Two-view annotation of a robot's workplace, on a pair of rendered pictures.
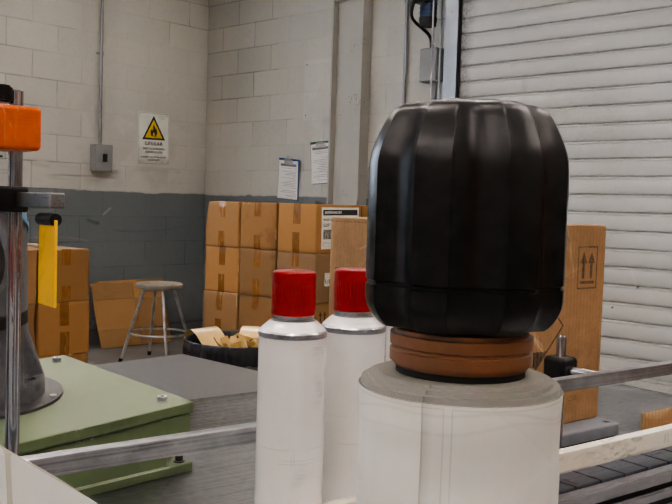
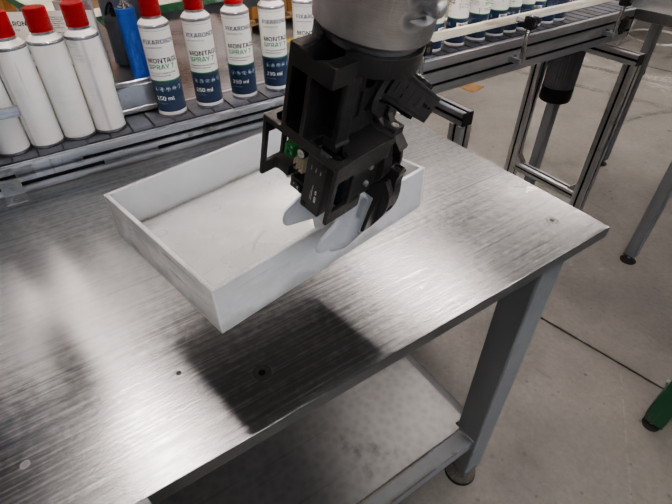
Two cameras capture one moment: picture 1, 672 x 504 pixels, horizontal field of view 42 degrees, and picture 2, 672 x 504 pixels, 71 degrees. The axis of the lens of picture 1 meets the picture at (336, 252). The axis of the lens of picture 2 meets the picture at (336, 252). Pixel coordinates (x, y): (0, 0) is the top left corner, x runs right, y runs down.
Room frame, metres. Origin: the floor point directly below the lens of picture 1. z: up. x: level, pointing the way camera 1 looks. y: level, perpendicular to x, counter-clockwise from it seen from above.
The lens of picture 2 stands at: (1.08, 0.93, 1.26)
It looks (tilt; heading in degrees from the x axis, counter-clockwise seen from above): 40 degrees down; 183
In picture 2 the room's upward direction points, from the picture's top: straight up
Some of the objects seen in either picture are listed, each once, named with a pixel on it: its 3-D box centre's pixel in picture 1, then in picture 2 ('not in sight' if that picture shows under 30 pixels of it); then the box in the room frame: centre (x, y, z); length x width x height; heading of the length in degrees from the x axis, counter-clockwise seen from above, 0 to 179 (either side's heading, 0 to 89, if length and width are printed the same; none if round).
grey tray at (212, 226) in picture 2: not in sight; (271, 200); (0.66, 0.83, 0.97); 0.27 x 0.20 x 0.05; 138
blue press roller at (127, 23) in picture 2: not in sight; (135, 52); (0.22, 0.51, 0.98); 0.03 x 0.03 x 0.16
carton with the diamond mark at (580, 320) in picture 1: (465, 317); not in sight; (1.20, -0.18, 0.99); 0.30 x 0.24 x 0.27; 129
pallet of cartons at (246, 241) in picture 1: (323, 303); not in sight; (5.00, 0.06, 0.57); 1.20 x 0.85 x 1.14; 140
